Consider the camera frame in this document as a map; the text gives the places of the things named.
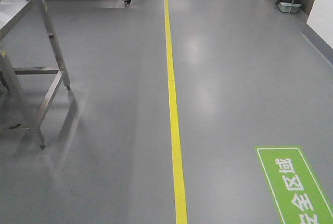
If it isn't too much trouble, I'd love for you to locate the grey dustpan with broom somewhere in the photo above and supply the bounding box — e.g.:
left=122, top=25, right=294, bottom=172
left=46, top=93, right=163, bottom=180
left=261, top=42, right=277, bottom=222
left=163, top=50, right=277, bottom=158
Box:
left=275, top=0, right=302, bottom=14

